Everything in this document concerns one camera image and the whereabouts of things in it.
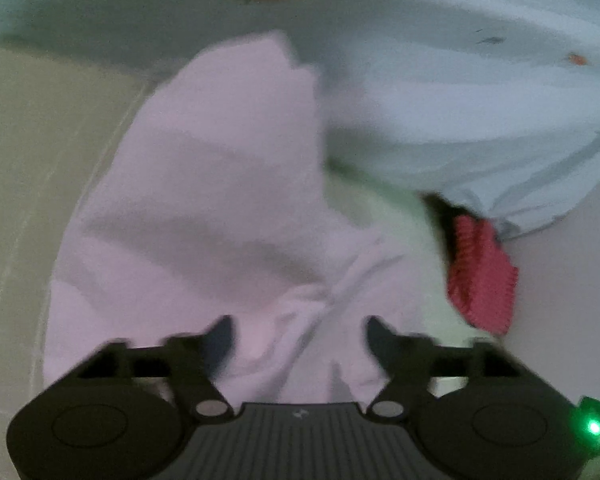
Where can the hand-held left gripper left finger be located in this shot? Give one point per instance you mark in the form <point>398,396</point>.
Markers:
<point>222,336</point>

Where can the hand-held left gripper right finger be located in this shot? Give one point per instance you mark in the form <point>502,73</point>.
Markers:
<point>380,336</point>

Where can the white garment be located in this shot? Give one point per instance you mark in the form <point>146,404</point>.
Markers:
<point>205,200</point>

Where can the red cloth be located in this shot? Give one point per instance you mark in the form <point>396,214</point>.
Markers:
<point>482,275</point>

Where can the light blue carrot-print sheet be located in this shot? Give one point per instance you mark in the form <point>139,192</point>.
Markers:
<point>455,85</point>

